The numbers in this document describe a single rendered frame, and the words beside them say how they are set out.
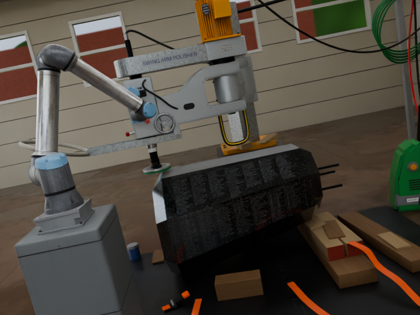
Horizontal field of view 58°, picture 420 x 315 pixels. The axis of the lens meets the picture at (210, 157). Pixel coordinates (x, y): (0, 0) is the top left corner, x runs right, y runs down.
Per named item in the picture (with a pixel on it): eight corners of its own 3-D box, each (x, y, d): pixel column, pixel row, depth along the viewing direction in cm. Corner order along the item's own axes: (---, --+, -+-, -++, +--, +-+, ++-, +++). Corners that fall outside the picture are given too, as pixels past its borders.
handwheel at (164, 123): (175, 130, 282) (171, 110, 279) (177, 131, 272) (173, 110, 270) (155, 135, 279) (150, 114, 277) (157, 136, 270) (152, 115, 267)
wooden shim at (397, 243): (377, 236, 274) (376, 234, 274) (390, 233, 275) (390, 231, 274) (396, 250, 250) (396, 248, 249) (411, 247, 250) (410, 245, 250)
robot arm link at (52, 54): (54, 34, 189) (161, 105, 224) (47, 40, 199) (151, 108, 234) (42, 52, 186) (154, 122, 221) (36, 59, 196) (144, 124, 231)
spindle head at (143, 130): (181, 130, 301) (169, 74, 293) (185, 132, 280) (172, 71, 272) (136, 140, 295) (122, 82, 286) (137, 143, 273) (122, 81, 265)
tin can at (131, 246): (132, 255, 348) (129, 242, 346) (142, 254, 346) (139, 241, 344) (128, 261, 338) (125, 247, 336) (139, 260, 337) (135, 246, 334)
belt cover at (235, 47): (239, 61, 305) (234, 40, 302) (249, 58, 281) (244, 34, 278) (119, 85, 287) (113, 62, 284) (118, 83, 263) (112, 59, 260)
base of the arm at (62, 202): (82, 207, 185) (76, 187, 183) (41, 217, 181) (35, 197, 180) (86, 199, 203) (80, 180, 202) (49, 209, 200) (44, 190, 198)
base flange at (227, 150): (220, 147, 391) (220, 142, 390) (267, 137, 390) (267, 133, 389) (224, 155, 343) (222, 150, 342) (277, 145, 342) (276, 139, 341)
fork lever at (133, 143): (179, 136, 300) (178, 130, 299) (183, 138, 281) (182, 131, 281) (90, 154, 287) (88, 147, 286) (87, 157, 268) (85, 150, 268)
